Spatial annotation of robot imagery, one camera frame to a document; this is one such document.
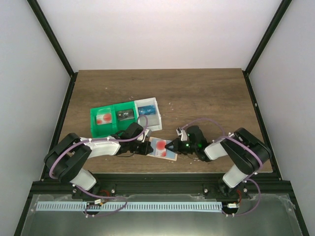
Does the beige card holder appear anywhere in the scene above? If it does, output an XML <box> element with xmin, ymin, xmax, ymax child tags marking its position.
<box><xmin>148</xmin><ymin>137</ymin><xmax>178</xmax><ymax>161</ymax></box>

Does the left black frame post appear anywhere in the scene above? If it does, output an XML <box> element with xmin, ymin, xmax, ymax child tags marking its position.
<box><xmin>26</xmin><ymin>0</ymin><xmax>75</xmax><ymax>76</ymax></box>

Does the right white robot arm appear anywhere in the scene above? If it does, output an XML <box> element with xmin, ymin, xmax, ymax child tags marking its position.
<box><xmin>165</xmin><ymin>125</ymin><xmax>271</xmax><ymax>198</ymax></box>

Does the white plastic bin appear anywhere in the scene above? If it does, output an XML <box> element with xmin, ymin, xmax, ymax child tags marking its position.
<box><xmin>134</xmin><ymin>97</ymin><xmax>162</xmax><ymax>132</ymax></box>

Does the right black frame post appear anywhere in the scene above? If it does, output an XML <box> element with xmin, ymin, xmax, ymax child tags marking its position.
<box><xmin>245</xmin><ymin>0</ymin><xmax>293</xmax><ymax>73</ymax></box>

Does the light blue slotted strip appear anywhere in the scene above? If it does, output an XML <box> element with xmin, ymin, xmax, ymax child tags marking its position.
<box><xmin>35</xmin><ymin>201</ymin><xmax>222</xmax><ymax>212</ymax></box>

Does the blue vip card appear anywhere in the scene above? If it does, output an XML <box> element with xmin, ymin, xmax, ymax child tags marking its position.
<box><xmin>138</xmin><ymin>105</ymin><xmax>157</xmax><ymax>116</ymax></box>

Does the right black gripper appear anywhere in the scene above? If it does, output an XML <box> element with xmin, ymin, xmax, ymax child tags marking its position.
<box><xmin>165</xmin><ymin>138</ymin><xmax>198</xmax><ymax>155</ymax></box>

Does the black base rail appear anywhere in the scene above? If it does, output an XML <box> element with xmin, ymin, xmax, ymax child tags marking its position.
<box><xmin>31</xmin><ymin>173</ymin><xmax>292</xmax><ymax>200</ymax></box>

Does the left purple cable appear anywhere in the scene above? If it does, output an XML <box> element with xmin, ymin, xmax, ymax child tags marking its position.
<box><xmin>48</xmin><ymin>114</ymin><xmax>149</xmax><ymax>218</ymax></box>

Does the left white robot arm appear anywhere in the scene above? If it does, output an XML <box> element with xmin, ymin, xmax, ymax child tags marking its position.
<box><xmin>44</xmin><ymin>122</ymin><xmax>153</xmax><ymax>199</ymax></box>

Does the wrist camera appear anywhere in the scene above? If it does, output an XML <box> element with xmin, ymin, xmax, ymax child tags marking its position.
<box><xmin>138</xmin><ymin>129</ymin><xmax>152</xmax><ymax>142</ymax></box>
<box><xmin>176</xmin><ymin>127</ymin><xmax>188</xmax><ymax>142</ymax></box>

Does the red white card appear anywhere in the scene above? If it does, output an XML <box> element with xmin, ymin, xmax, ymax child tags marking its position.
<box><xmin>96</xmin><ymin>113</ymin><xmax>112</xmax><ymax>125</ymax></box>
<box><xmin>151</xmin><ymin>138</ymin><xmax>174</xmax><ymax>159</ymax></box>

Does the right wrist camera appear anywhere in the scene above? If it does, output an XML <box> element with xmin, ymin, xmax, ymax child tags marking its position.
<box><xmin>176</xmin><ymin>127</ymin><xmax>188</xmax><ymax>142</ymax></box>

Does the green plastic bin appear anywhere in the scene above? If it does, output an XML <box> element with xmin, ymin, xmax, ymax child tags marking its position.
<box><xmin>113</xmin><ymin>101</ymin><xmax>138</xmax><ymax>131</ymax></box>
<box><xmin>90</xmin><ymin>105</ymin><xmax>117</xmax><ymax>138</ymax></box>

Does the black vip card in bin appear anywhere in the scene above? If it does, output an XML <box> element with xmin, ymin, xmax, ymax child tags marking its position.
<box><xmin>116</xmin><ymin>109</ymin><xmax>134</xmax><ymax>121</ymax></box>

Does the black frame post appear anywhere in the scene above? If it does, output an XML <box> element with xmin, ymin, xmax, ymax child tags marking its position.
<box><xmin>245</xmin><ymin>0</ymin><xmax>293</xmax><ymax>73</ymax></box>
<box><xmin>26</xmin><ymin>0</ymin><xmax>75</xmax><ymax>76</ymax></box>

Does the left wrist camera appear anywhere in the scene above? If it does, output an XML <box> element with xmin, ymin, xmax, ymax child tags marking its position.
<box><xmin>138</xmin><ymin>129</ymin><xmax>152</xmax><ymax>142</ymax></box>

